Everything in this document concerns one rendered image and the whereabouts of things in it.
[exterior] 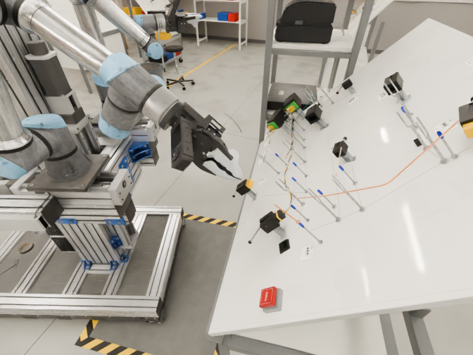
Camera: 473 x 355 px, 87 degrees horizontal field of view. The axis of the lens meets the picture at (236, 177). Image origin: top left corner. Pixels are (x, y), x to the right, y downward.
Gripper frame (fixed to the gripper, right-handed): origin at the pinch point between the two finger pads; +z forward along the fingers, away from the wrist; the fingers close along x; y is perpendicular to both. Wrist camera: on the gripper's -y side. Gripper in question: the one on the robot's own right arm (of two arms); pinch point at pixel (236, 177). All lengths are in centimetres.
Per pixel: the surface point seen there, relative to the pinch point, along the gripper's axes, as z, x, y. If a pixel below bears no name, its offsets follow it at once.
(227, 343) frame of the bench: 39, 50, -10
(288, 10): -21, -19, 113
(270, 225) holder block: 23.0, 17.2, 14.5
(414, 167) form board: 34.3, -23.7, 20.4
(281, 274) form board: 31.6, 18.6, 1.8
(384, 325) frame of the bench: 80, 17, 11
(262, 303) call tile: 29.0, 20.9, -8.2
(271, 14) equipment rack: -26, -13, 104
